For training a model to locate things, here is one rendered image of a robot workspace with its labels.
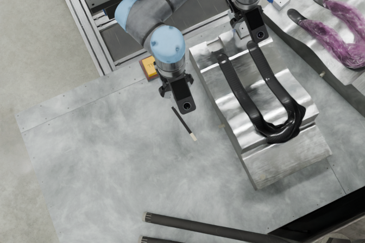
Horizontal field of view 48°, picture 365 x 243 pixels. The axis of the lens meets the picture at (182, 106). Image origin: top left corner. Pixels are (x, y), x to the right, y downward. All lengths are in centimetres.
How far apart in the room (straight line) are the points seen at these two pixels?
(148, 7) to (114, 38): 119
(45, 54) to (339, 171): 170
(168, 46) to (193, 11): 128
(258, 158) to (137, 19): 60
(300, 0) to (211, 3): 78
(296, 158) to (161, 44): 62
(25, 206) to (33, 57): 82
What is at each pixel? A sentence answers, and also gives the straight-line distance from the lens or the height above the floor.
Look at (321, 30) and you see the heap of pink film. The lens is 140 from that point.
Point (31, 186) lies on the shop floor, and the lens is 229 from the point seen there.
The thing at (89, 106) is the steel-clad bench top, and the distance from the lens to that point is 141.
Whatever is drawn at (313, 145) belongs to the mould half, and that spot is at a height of 86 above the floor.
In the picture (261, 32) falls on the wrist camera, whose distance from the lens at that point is 118.
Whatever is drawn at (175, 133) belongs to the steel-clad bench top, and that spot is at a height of 80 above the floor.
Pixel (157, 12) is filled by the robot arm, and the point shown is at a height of 127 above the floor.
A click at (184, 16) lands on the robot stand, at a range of 216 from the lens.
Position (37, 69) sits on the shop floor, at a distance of 243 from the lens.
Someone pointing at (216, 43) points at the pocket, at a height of 86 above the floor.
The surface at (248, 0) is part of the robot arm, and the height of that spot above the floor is 121.
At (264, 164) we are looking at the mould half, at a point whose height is 86.
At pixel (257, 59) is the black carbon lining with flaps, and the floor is 88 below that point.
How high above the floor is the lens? 212
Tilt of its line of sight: 75 degrees down
